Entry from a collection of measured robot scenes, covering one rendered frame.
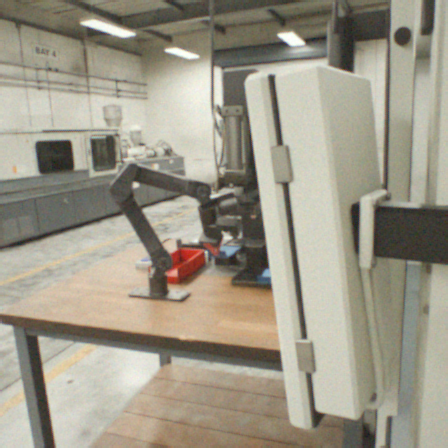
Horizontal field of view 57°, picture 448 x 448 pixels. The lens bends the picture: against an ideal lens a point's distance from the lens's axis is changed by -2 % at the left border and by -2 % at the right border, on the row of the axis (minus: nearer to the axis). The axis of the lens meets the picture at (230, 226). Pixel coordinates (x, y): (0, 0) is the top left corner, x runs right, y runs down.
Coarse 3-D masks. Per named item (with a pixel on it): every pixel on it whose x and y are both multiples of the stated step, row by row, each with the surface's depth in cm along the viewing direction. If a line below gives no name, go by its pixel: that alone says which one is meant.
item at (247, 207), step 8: (240, 184) 160; (240, 192) 161; (248, 192) 162; (256, 192) 172; (240, 200) 157; (248, 200) 161; (240, 208) 159; (248, 208) 158; (256, 208) 159; (224, 216) 170
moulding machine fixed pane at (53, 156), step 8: (40, 144) 624; (48, 144) 639; (56, 144) 654; (64, 144) 670; (40, 152) 625; (48, 152) 639; (56, 152) 655; (64, 152) 670; (40, 160) 626; (48, 160) 640; (56, 160) 655; (64, 160) 671; (72, 160) 688; (40, 168) 626; (48, 168) 641; (56, 168) 656; (64, 168) 672; (72, 168) 689
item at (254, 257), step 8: (264, 248) 163; (232, 256) 168; (248, 256) 162; (256, 256) 161; (264, 256) 163; (216, 264) 167; (224, 264) 166; (248, 264) 163; (256, 264) 161; (264, 264) 163
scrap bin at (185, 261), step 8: (176, 256) 170; (184, 256) 171; (192, 256) 170; (200, 256) 164; (176, 264) 169; (184, 264) 150; (192, 264) 157; (200, 264) 164; (168, 272) 159; (176, 272) 159; (184, 272) 150; (192, 272) 157; (168, 280) 148; (176, 280) 146; (184, 280) 150
